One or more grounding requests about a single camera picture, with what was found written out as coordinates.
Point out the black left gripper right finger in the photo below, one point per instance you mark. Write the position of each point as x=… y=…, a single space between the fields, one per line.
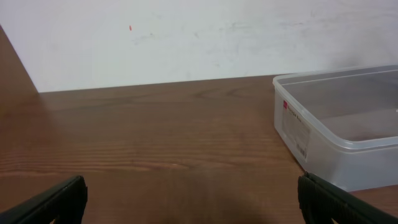
x=322 y=202

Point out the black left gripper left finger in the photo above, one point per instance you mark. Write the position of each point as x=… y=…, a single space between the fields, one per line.
x=63 y=203

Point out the clear plastic storage container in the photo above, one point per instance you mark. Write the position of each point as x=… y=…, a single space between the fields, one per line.
x=341 y=125

